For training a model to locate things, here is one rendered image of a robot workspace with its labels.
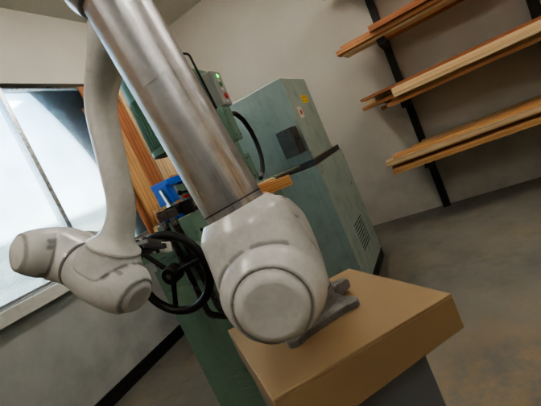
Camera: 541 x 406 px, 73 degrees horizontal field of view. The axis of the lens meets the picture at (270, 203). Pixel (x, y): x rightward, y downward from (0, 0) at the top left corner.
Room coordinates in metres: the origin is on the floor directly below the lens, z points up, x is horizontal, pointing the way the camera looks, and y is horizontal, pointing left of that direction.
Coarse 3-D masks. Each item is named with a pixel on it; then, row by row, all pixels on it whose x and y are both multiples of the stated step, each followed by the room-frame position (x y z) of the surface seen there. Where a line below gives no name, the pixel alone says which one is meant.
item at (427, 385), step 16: (416, 368) 0.65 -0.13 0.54; (256, 384) 0.85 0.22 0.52; (400, 384) 0.64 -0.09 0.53; (416, 384) 0.65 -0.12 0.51; (432, 384) 0.65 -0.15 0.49; (368, 400) 0.62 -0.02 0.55; (384, 400) 0.62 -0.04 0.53; (400, 400) 0.63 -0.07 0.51; (416, 400) 0.64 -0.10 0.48; (432, 400) 0.65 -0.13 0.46
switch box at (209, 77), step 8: (208, 72) 1.67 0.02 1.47; (216, 72) 1.72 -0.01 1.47; (208, 80) 1.67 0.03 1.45; (216, 80) 1.68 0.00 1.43; (208, 88) 1.68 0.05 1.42; (216, 88) 1.67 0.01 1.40; (224, 88) 1.73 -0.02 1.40; (208, 96) 1.69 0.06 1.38; (216, 96) 1.67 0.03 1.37; (224, 96) 1.69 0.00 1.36; (216, 104) 1.68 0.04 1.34; (224, 104) 1.67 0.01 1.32; (232, 104) 1.75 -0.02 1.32
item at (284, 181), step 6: (288, 174) 1.34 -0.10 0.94; (276, 180) 1.34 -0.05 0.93; (282, 180) 1.34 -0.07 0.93; (288, 180) 1.33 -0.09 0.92; (258, 186) 1.38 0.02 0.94; (264, 186) 1.36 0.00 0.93; (270, 186) 1.35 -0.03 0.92; (276, 186) 1.35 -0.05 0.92; (282, 186) 1.34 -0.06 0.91; (270, 192) 1.36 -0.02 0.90
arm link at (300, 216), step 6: (288, 198) 0.76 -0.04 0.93; (288, 204) 0.72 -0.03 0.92; (294, 204) 0.74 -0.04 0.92; (294, 210) 0.72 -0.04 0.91; (300, 210) 0.74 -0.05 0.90; (300, 216) 0.72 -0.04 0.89; (300, 222) 0.69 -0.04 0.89; (306, 222) 0.72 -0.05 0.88; (306, 228) 0.69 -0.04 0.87; (312, 234) 0.72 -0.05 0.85; (312, 240) 0.67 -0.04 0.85; (318, 246) 0.74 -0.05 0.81; (324, 264) 0.75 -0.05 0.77
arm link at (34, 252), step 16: (16, 240) 0.71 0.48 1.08; (32, 240) 0.70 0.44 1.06; (48, 240) 0.72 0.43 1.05; (64, 240) 0.73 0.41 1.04; (80, 240) 0.74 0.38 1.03; (16, 256) 0.70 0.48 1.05; (32, 256) 0.69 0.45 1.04; (48, 256) 0.71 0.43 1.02; (64, 256) 0.71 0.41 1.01; (16, 272) 0.70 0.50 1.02; (32, 272) 0.70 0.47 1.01; (48, 272) 0.71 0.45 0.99
